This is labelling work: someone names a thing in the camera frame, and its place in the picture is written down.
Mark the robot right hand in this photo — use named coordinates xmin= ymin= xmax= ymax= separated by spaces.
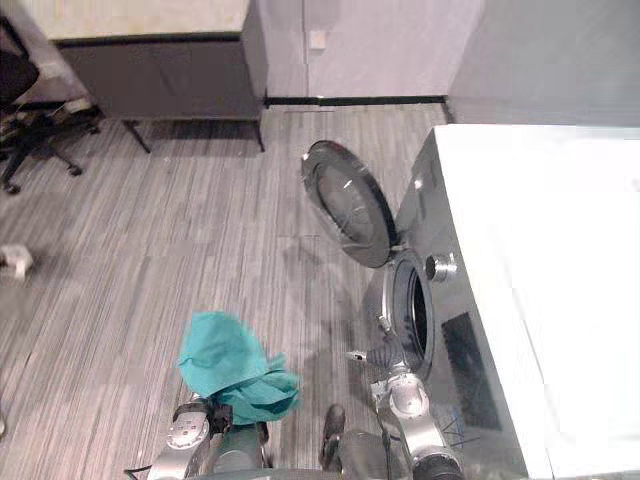
xmin=345 ymin=330 xmax=411 ymax=376

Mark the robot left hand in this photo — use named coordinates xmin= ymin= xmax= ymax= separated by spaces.
xmin=208 ymin=398 xmax=235 ymax=435

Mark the teal cloth garment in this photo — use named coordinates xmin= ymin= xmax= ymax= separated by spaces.
xmin=177 ymin=310 xmax=303 ymax=427

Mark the black washing machine display panel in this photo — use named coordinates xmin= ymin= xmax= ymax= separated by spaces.
xmin=440 ymin=311 xmax=503 ymax=432

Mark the silver washing machine control knob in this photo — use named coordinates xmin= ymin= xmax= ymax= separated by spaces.
xmin=424 ymin=251 xmax=459 ymax=285

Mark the round glass washing machine door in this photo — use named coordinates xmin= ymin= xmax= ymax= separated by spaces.
xmin=300 ymin=139 xmax=402 ymax=270

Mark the white front-load washing machine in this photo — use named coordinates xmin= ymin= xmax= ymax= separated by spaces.
xmin=361 ymin=124 xmax=640 ymax=480

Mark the robot silver leg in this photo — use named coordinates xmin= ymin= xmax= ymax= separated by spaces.
xmin=212 ymin=423 xmax=269 ymax=474

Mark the robot dark foot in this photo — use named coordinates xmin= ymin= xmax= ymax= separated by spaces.
xmin=319 ymin=403 xmax=348 ymax=470

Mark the small white floor object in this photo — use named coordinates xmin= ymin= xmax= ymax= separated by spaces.
xmin=0 ymin=243 xmax=35 ymax=279

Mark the table with dark front panel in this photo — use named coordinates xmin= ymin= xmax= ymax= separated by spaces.
xmin=47 ymin=31 xmax=267 ymax=155

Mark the black office chair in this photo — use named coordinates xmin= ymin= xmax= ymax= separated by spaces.
xmin=0 ymin=14 xmax=102 ymax=196

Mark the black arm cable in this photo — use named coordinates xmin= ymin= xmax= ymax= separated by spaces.
xmin=377 ymin=404 xmax=396 ymax=480

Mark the black wall baseboard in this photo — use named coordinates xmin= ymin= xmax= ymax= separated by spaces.
xmin=263 ymin=94 xmax=449 ymax=109

